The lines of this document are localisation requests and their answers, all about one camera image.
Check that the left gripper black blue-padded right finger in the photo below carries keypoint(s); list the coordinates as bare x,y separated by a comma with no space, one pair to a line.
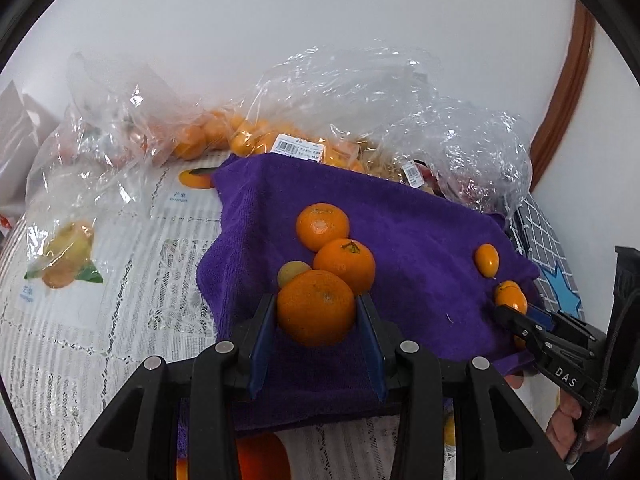
497,437

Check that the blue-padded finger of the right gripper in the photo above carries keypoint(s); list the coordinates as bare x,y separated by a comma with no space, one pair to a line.
535,331

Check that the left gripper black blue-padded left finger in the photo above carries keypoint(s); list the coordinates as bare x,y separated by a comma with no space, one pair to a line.
136,436

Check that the small orange kumquat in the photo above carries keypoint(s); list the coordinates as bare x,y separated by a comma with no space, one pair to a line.
520,343
512,297
505,285
487,260

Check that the orange with green stem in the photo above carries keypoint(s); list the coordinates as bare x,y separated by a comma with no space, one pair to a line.
350,260

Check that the small green-brown kiwi fruit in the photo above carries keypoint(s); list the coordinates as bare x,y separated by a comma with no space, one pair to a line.
290,270

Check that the large orange mandarin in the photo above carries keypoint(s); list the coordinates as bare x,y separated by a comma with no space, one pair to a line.
320,223

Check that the grey checked cloth blue star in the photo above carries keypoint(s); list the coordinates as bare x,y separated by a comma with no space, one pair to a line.
533,237

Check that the purple towel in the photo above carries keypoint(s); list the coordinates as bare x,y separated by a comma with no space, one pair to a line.
426,281

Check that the fruit print tablecloth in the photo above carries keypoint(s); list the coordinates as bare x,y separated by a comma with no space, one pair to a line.
174,280

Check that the clear crinkled plastic bag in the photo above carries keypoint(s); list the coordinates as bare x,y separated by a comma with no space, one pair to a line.
479,157

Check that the small clear plastic bag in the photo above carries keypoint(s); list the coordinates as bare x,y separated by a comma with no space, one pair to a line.
122,121

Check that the clear bag of oranges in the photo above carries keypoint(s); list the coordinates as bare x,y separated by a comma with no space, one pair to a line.
336,101

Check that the white plastic bag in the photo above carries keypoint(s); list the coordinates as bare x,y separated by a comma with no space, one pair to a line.
25,124

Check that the brown wooden door frame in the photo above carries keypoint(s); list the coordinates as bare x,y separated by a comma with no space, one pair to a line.
566,94

